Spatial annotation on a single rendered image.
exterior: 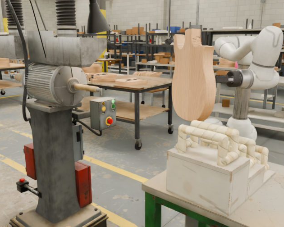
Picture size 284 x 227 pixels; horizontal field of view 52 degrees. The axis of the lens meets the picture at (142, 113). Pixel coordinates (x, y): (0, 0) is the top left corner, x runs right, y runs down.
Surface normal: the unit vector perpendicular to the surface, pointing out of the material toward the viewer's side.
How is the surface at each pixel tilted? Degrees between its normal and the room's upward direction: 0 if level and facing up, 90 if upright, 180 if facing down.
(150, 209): 89
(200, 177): 90
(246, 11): 90
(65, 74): 83
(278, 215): 0
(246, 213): 0
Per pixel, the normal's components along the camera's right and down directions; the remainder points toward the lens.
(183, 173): -0.69, 0.18
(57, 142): 0.77, 0.16
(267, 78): 0.27, 0.39
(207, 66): 0.27, -0.16
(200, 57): -0.96, 0.03
